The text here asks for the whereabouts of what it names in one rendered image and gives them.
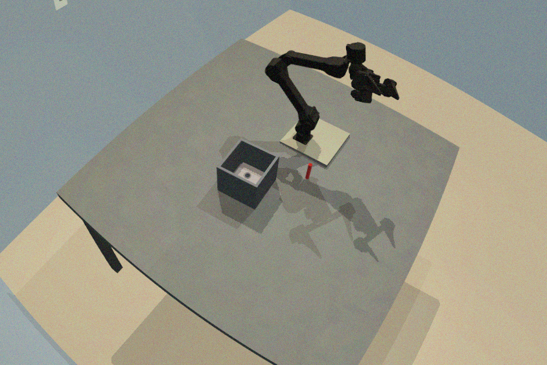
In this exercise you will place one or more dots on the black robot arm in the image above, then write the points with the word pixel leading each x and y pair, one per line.
pixel 334 66

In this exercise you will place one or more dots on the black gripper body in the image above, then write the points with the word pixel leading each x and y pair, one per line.
pixel 360 74

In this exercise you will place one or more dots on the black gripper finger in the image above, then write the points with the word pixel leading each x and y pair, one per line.
pixel 368 84
pixel 392 91

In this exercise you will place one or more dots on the dark grey flat panel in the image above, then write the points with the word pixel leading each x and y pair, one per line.
pixel 239 188

